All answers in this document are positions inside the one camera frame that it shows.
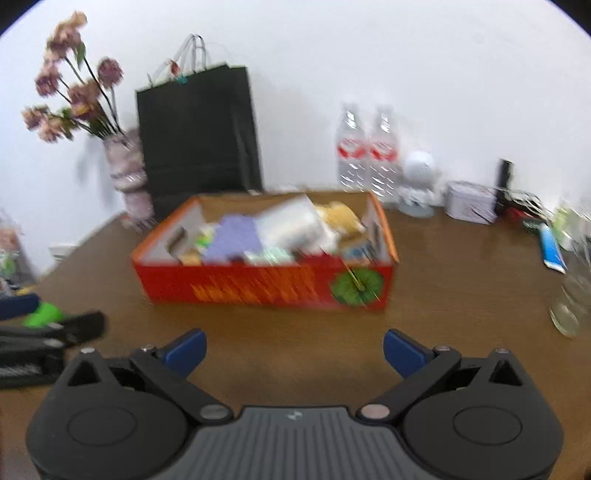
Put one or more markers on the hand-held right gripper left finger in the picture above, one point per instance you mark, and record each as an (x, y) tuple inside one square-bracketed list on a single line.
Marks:
[(187, 351)]

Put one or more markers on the clear drinking glass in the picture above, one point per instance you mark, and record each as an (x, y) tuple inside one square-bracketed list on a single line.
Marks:
[(571, 304)]

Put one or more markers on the white wall socket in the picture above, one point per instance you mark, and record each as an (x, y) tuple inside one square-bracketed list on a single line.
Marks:
[(62, 252)]

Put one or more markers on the black paper bag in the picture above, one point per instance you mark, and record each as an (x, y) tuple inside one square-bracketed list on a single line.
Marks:
[(198, 147)]

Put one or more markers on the translucent plastic bag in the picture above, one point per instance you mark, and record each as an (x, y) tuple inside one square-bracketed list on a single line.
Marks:
[(291, 226)]

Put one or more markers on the yellow bread item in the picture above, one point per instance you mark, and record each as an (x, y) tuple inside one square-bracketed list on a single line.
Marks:
[(339, 217)]

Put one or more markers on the blue white packet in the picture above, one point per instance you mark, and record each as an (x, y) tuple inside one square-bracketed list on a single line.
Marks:
[(358, 252)]

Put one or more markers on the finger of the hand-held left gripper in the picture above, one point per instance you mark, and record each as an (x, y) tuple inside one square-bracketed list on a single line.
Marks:
[(18, 306), (76, 328)]

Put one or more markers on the clear bag with contents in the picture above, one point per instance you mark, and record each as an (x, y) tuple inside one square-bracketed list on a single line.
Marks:
[(14, 254)]

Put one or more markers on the dried pink flowers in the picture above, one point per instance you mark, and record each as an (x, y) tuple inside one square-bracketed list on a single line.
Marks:
[(78, 94)]

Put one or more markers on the blue white tube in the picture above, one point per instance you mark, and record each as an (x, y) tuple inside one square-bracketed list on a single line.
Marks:
[(553, 249)]

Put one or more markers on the white round camera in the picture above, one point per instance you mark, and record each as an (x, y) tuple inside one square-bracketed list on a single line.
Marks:
[(418, 184)]

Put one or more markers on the purple stone vase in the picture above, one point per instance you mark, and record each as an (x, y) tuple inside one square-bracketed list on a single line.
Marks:
[(129, 180)]

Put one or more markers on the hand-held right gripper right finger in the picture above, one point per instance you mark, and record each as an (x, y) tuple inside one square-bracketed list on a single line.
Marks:
[(405, 351)]

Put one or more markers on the purple cloth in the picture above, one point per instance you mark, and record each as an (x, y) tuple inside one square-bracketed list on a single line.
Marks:
[(233, 240)]

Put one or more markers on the green white packet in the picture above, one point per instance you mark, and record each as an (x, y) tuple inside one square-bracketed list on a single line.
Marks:
[(270, 257)]

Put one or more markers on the clear water bottle red label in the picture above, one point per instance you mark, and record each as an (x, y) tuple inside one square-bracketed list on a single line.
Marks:
[(383, 157), (353, 152)]

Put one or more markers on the red cardboard box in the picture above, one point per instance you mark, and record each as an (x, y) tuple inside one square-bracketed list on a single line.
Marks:
[(258, 286)]

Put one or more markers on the beige block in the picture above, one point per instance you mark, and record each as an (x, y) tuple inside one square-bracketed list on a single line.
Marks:
[(190, 257)]

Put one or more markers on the black upright device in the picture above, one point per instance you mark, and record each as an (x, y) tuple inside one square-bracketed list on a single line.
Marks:
[(505, 173)]

